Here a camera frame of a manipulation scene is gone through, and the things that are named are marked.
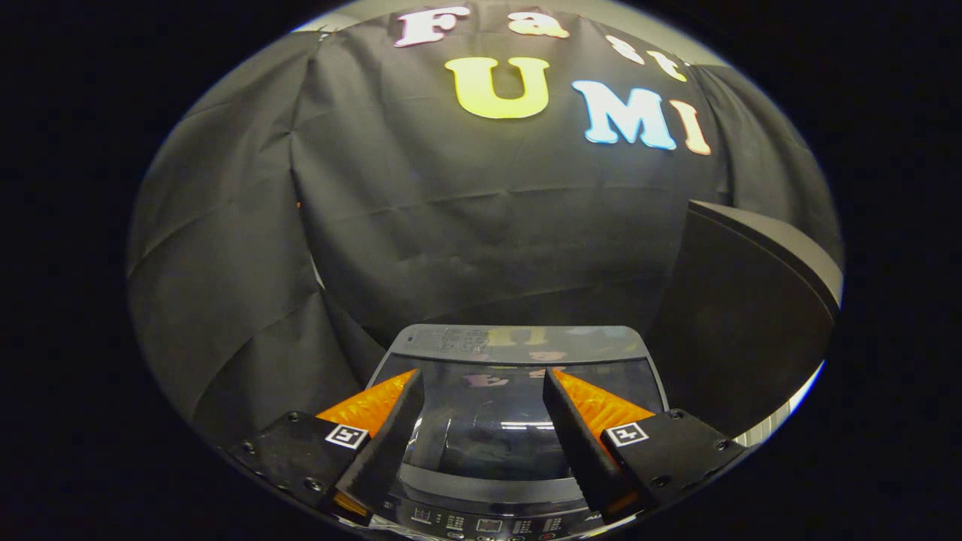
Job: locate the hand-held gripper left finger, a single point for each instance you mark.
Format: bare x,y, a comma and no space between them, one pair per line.
391,436

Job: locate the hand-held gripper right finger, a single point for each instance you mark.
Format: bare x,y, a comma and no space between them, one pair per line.
575,439

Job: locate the dark washing machine lid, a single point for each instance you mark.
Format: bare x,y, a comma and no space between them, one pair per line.
488,421

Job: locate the grey washing machine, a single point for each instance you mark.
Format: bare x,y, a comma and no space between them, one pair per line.
488,500

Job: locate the grey cabinet with dark top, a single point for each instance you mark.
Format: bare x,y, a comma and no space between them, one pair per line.
744,323

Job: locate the black backdrop cloth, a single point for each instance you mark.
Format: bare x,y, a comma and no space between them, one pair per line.
451,210

